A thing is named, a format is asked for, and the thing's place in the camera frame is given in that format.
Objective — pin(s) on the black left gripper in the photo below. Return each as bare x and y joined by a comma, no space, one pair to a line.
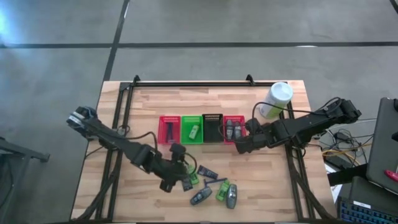
171,171

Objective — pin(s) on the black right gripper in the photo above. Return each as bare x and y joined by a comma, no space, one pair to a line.
259,140

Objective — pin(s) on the dark travel tube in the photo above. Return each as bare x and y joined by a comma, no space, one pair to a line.
187,185
207,172

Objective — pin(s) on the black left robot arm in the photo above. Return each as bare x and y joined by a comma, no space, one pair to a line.
124,146

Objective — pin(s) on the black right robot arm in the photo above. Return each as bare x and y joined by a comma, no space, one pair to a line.
311,124

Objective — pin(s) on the red plastic basket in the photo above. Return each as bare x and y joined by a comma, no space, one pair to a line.
162,132
234,118

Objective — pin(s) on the black plastic basket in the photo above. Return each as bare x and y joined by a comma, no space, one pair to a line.
213,130

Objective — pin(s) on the white wipes canister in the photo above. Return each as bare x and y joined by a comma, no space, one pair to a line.
276,99

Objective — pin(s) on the green plastic basket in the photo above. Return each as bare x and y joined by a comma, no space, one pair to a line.
186,124

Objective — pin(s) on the black power brick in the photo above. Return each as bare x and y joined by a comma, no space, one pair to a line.
339,161

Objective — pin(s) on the black power adapter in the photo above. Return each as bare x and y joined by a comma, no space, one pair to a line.
342,136

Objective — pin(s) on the dark grey case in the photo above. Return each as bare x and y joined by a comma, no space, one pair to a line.
367,191

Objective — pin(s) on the black keyboard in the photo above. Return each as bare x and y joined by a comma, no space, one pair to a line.
360,214

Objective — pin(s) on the grey laptop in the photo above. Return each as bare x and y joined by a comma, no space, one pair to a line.
384,146

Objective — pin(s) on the black metal stand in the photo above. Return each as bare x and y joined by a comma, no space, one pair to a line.
21,151

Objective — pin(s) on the black aluminium table frame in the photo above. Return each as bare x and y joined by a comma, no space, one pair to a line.
186,84

